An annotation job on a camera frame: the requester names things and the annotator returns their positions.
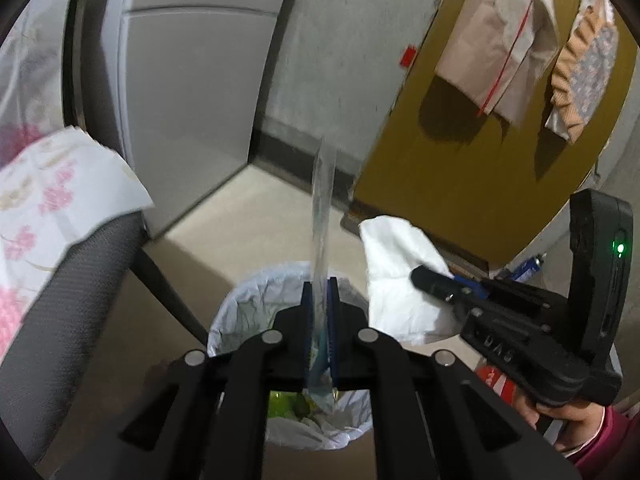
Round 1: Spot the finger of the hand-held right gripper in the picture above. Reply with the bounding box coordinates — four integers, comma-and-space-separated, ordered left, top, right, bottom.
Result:
452, 275, 568, 313
410, 265, 481, 318

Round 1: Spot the person's right hand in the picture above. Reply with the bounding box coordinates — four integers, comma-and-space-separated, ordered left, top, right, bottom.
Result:
522, 395, 608, 458

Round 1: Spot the grey mesh office chair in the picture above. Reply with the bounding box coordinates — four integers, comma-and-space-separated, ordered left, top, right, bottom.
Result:
0, 210, 211, 466

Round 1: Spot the clear plastic wrapper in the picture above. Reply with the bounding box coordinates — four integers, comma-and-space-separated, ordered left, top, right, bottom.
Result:
302, 137, 343, 408

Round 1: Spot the person's right forearm pink sleeve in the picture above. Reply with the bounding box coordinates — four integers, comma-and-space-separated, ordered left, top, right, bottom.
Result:
565, 405, 640, 480

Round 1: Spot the silver refrigerator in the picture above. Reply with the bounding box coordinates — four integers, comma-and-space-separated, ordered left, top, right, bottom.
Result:
107, 0, 301, 238

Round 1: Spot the red packet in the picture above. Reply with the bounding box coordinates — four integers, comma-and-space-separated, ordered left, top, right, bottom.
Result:
475, 365, 521, 406

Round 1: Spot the white tissue paper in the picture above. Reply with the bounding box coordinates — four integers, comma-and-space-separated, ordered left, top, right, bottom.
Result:
359, 215, 463, 346

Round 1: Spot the patterned hanging cloth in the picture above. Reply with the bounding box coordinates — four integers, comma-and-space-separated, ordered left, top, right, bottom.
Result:
545, 0, 621, 141

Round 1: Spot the floral printed cloth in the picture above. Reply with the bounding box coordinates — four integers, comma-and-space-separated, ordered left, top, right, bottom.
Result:
0, 0, 155, 356

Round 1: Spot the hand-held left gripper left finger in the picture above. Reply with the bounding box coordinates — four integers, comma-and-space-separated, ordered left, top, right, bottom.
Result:
55, 282, 316, 480

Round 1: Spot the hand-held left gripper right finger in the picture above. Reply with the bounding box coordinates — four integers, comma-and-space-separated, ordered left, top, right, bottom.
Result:
326, 277, 586, 480

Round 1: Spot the waste bin with white liner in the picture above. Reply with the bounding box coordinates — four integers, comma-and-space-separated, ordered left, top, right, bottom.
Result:
206, 261, 373, 451

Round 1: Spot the yellow brown wooden door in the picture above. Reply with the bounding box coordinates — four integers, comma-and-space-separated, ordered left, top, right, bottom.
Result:
350, 0, 640, 266

